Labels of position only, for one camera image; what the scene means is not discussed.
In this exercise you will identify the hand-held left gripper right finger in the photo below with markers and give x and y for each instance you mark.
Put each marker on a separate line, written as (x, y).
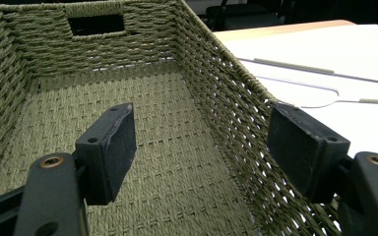
(303, 154)

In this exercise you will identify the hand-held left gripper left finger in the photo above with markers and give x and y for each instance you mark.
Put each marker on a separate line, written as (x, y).
(106, 157)

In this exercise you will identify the green woven basket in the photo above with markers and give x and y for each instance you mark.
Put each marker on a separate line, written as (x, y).
(177, 108)

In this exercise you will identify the black chair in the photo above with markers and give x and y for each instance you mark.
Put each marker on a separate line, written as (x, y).
(239, 14)

